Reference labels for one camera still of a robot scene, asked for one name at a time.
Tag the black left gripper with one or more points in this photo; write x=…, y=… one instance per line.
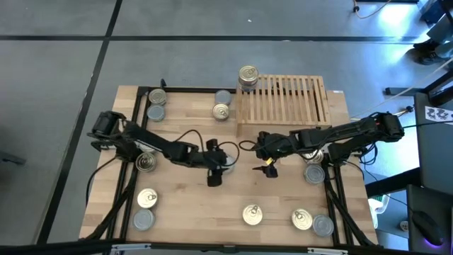
x=212, y=159

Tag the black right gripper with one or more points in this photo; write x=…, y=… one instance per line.
x=276, y=148

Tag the green label seafood can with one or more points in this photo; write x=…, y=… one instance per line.
x=155, y=113
x=231, y=163
x=314, y=174
x=322, y=225
x=223, y=97
x=143, y=219

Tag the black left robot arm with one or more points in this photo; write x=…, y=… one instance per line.
x=155, y=143

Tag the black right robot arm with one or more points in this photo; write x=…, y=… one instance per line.
x=354, y=132

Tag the wooden slatted shelf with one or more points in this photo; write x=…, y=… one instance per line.
x=290, y=102

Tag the small yellow tag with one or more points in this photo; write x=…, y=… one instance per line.
x=269, y=161

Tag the white green bag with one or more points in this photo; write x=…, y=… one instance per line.
x=377, y=209

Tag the black desk leg beam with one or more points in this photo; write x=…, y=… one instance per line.
x=403, y=91
x=389, y=182

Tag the small white round puck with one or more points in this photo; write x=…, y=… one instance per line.
x=404, y=225

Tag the dark grey desk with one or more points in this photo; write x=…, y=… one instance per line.
x=428, y=198
x=435, y=152

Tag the black computer mouse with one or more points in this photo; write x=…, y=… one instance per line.
x=426, y=226

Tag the white printed paper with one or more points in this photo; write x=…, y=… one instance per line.
x=439, y=114

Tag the person's shoe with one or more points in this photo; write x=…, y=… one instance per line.
x=424, y=55

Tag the dark grey floor object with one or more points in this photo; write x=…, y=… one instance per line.
x=10, y=157

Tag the person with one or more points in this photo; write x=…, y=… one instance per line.
x=444, y=39

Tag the black metal table frame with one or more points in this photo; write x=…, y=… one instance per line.
x=191, y=90

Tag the black clamp post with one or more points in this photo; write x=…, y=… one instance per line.
x=163, y=83

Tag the silver rail bracket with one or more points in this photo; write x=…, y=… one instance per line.
x=131, y=246
x=327, y=251

